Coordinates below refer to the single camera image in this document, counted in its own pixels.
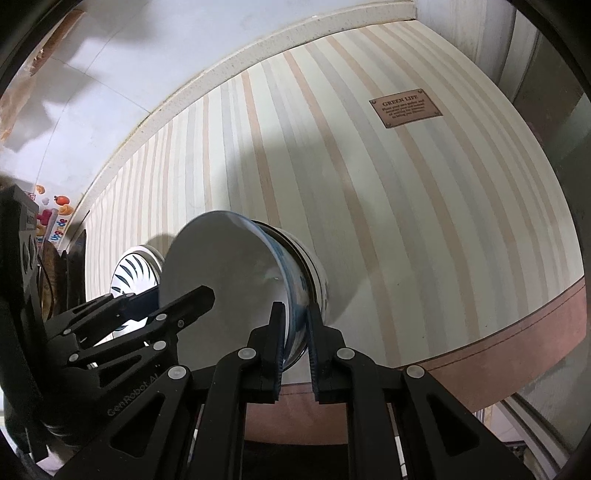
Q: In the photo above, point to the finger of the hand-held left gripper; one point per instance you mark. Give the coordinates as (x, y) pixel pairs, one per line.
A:
(138, 303)
(194, 300)

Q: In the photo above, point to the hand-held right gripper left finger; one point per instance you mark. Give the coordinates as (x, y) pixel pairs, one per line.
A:
(278, 341)

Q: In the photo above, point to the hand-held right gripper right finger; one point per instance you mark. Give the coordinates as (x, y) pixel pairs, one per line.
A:
(314, 346)

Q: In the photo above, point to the white plate black striped rim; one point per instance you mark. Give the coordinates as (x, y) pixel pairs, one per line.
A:
(134, 272)

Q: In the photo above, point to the white bowl blue pattern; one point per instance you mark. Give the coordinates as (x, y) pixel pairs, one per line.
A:
(217, 258)

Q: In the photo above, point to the striped tablecloth with cat print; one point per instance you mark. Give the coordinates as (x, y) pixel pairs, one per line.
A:
(392, 207)

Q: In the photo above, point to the colourful wall sticker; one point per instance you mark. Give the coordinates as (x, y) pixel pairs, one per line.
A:
(53, 214)

